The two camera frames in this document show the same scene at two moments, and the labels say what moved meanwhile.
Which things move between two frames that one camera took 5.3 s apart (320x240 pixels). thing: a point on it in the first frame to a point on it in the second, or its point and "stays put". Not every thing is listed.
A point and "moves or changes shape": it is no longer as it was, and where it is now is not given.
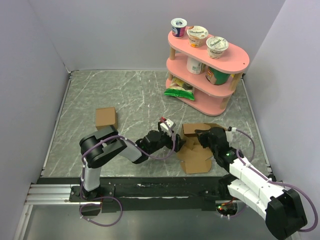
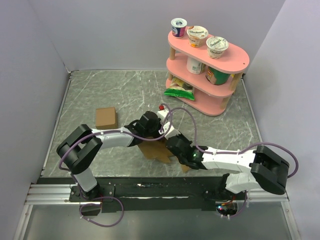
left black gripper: x=179 y=142 to x=159 y=123
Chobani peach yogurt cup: x=197 y=35 stays put
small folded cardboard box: x=106 y=117 stays put
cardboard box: x=195 y=158 moves or changes shape
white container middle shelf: x=194 y=66 stays put
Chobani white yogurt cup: x=215 y=46 stays put
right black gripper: x=202 y=136 to x=183 y=137
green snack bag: x=180 y=88 stays put
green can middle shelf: x=216 y=77 stays put
